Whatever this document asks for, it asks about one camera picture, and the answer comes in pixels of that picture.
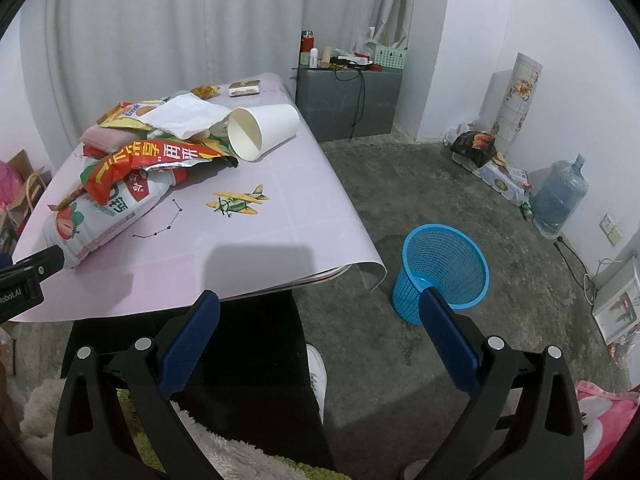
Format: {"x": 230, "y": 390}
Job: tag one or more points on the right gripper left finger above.
{"x": 91, "y": 436}

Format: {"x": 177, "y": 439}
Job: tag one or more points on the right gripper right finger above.
{"x": 522, "y": 420}

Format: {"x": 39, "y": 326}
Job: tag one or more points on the white AD calcium milk bottle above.
{"x": 83, "y": 225}

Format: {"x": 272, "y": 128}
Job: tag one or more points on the red yellow snack bag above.
{"x": 163, "y": 153}

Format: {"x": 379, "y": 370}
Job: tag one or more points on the blue plastic waste basket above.
{"x": 439, "y": 256}

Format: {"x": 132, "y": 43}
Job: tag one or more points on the white paper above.
{"x": 186, "y": 117}

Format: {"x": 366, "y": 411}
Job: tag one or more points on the white paper cup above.
{"x": 254, "y": 131}

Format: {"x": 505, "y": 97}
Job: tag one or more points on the pink cloth pad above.
{"x": 110, "y": 140}

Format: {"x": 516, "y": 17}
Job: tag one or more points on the pink flower blanket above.
{"x": 605, "y": 417}

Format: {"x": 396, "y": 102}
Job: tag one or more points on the pink plastic bag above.
{"x": 10, "y": 185}

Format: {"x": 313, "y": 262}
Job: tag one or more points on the white appliance box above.
{"x": 616, "y": 309}

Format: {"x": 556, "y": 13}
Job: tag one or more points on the black trousers leg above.
{"x": 250, "y": 385}

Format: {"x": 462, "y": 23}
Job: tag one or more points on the white shoe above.
{"x": 318, "y": 377}

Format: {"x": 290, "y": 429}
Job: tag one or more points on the blue water jug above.
{"x": 561, "y": 192}

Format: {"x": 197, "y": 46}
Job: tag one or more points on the white patterned flat box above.
{"x": 511, "y": 183}

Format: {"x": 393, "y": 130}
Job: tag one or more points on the pink tablecloth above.
{"x": 281, "y": 221}

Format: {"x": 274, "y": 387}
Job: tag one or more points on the golden candy wrapper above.
{"x": 205, "y": 92}

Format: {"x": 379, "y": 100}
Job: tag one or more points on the small white gold box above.
{"x": 244, "y": 88}

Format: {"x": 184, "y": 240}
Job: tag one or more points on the black orange snack bag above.
{"x": 477, "y": 147}

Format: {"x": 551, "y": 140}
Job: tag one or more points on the grey cabinet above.
{"x": 347, "y": 103}

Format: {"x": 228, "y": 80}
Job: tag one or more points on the red thermos bottle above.
{"x": 306, "y": 41}

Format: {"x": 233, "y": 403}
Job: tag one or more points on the green storage basket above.
{"x": 389, "y": 57}

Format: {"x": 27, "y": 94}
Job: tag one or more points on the wall socket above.
{"x": 610, "y": 229}

